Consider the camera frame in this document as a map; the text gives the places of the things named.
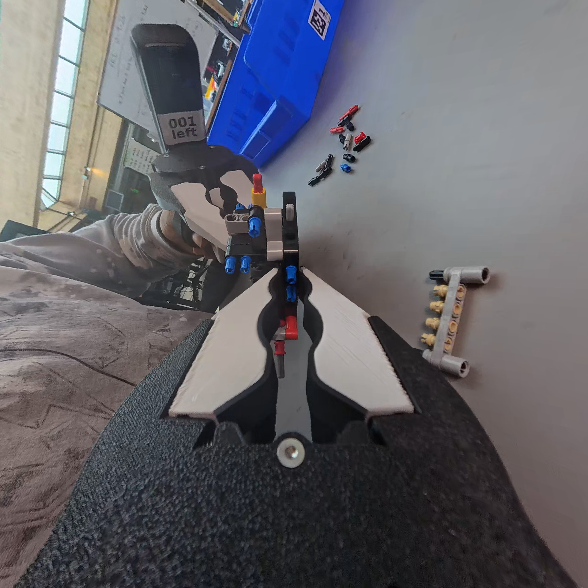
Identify white paper notice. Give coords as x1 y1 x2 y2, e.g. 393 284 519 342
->
123 138 158 176

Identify tall window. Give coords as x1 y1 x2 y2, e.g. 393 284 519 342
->
40 0 90 209

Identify person's left hand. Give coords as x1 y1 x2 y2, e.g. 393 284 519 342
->
157 211 227 259

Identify person's left forearm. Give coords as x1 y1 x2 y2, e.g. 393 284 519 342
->
0 204 184 297

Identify black monitor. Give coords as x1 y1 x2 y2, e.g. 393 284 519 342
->
0 220 49 242

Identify scatter of loose connector pins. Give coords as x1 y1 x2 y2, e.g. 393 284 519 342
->
307 105 371 187

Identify person's grey patterned clothing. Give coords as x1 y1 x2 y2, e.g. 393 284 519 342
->
0 262 214 588

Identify grey beam with tan pins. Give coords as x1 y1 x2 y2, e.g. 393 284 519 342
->
421 266 491 379

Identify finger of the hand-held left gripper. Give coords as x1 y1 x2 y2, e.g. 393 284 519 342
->
208 170 260 217
170 183 231 252

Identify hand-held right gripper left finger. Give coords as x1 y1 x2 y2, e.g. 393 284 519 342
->
168 269 281 420

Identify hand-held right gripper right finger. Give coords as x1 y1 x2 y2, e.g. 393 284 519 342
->
300 269 415 419

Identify blue plastic bin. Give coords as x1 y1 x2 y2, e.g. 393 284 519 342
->
207 0 346 169

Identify toy brick mechanical assembly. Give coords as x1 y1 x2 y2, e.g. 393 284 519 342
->
224 174 302 378

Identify dark metal frame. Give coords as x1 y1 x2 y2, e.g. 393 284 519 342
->
140 255 230 314

